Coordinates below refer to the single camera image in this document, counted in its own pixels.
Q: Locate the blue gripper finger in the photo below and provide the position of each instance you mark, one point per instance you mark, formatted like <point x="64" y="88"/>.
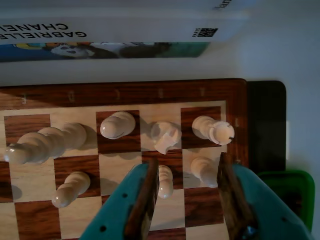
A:
<point x="257" y="215"/>
<point x="117" y="215"/>

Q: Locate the white wooden knight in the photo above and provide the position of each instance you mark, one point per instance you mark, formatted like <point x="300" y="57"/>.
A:
<point x="165" y="135"/>

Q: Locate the white wooden pawn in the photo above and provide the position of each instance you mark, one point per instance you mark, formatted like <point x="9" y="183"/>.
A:
<point x="72" y="186"/>
<point x="165" y="185"/>
<point x="202" y="170"/>

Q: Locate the green plastic container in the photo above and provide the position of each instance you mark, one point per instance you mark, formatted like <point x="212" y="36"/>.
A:
<point x="310" y="195"/>

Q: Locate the white wooden bishop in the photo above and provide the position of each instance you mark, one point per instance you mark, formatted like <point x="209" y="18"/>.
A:
<point x="115" y="125"/>

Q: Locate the black mat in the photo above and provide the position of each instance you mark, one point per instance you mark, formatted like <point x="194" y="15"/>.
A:
<point x="265" y="125"/>

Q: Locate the white wooden rook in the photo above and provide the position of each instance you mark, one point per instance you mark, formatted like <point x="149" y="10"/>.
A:
<point x="212" y="128"/>

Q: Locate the white wooden queen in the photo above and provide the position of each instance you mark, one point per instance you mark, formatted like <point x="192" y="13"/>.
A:
<point x="50" y="142"/>

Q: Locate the wooden chessboard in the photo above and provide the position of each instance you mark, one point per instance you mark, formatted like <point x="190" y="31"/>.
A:
<point x="175" y="92"/>

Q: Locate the illustrated colourful book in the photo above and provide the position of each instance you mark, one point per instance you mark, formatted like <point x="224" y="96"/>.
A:
<point x="100" y="51"/>

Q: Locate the white Gabrielle Chanel book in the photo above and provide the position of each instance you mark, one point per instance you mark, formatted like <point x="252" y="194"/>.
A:
<point x="137" y="31"/>

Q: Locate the plain white book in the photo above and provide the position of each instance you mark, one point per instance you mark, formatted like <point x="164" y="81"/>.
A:
<point x="125" y="8"/>

